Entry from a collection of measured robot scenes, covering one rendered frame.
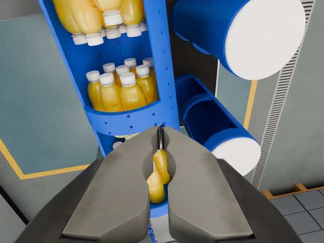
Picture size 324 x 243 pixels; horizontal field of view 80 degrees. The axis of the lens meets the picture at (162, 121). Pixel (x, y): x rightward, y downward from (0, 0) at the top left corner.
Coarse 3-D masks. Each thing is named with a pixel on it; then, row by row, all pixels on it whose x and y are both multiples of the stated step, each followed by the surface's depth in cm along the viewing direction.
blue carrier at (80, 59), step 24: (48, 0) 47; (144, 0) 39; (48, 24) 43; (72, 48) 55; (96, 48) 63; (120, 48) 66; (144, 48) 65; (168, 48) 49; (72, 72) 53; (168, 72) 51; (168, 96) 53; (96, 120) 52; (120, 120) 49; (144, 120) 50; (168, 120) 56
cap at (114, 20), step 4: (108, 16) 42; (112, 16) 42; (116, 16) 43; (120, 16) 44; (104, 20) 44; (108, 20) 43; (112, 20) 43; (116, 20) 43; (120, 20) 44; (108, 24) 43; (112, 24) 43; (116, 24) 43
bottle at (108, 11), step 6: (96, 0) 40; (102, 0) 40; (108, 0) 40; (114, 0) 40; (120, 0) 41; (96, 6) 42; (102, 6) 41; (108, 6) 41; (114, 6) 41; (120, 6) 43; (108, 12) 42; (114, 12) 42; (120, 12) 43
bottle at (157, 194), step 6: (156, 168) 71; (156, 174) 70; (150, 180) 70; (156, 180) 70; (162, 180) 75; (150, 186) 71; (156, 186) 72; (162, 186) 75; (150, 192) 74; (156, 192) 73; (162, 192) 76; (150, 198) 77; (156, 198) 75; (162, 198) 77
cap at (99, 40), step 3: (99, 36) 48; (87, 39) 48; (90, 39) 47; (93, 39) 47; (96, 39) 48; (99, 39) 48; (102, 39) 49; (90, 42) 48; (93, 42) 48; (96, 42) 48; (99, 42) 48; (102, 42) 49; (90, 45) 48; (93, 45) 48
